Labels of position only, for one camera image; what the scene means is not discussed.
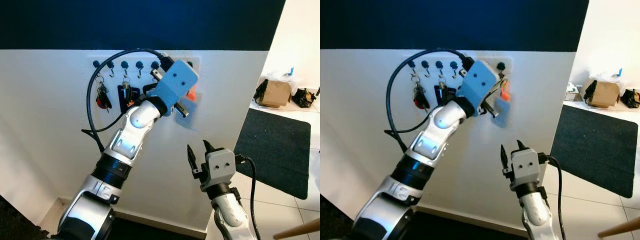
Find clear plastic pouch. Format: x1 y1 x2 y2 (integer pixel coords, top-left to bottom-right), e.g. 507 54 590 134
492 98 514 129
175 96 202 131

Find keys with dark blue tag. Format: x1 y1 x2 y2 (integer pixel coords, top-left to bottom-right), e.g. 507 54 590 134
117 75 139 115
433 75 455 109

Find keys with red black fob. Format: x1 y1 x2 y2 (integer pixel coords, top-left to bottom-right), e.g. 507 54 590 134
95 74 114 112
412 74 431 111

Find black floor mat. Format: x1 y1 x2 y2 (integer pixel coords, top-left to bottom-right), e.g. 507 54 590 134
549 103 640 199
233 107 312 200
320 194 531 240
0 195 201 240

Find brown cardboard box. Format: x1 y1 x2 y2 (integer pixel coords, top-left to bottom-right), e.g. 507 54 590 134
586 80 621 109
259 80 293 109

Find clear plastic bag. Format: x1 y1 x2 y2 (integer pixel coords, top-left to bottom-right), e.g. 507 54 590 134
262 67 302 87
594 67 627 84

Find small black bag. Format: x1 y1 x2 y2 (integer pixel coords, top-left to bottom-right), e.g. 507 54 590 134
620 88 640 110
292 87 317 109

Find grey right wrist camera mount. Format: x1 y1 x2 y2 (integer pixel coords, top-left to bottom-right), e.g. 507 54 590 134
509 147 541 191
200 148 237 192

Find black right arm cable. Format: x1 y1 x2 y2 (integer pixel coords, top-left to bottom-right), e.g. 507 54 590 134
539 153 564 240
235 154 262 240

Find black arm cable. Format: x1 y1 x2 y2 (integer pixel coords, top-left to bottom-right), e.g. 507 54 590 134
539 153 564 240
235 154 262 240
81 48 174 154
383 48 475 152

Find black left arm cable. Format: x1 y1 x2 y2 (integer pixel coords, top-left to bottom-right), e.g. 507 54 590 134
383 48 475 152
81 48 174 154

